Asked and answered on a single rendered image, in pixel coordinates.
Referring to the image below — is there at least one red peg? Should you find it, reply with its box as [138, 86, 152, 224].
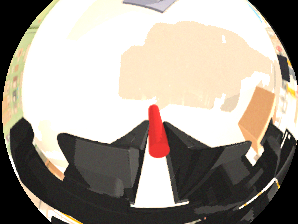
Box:
[149, 104, 170, 159]

